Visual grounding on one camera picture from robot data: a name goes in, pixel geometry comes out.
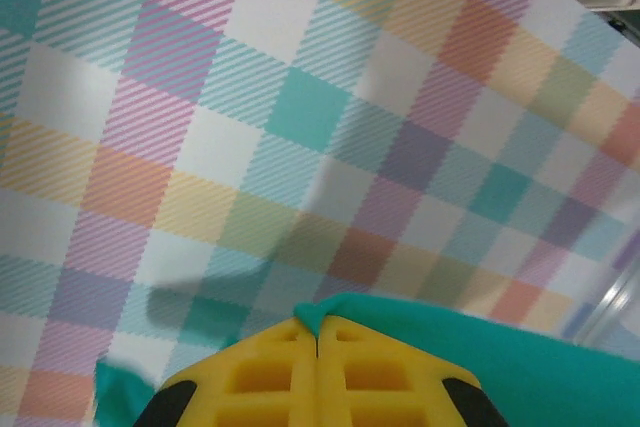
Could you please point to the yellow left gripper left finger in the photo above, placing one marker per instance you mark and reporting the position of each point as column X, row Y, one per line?
column 250, row 387

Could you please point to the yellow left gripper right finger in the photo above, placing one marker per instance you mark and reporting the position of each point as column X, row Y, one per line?
column 400, row 387

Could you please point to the teal t-shirt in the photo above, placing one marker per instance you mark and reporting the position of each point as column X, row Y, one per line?
column 550, row 377

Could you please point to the aluminium left frame post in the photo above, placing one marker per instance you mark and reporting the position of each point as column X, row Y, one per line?
column 612, row 302

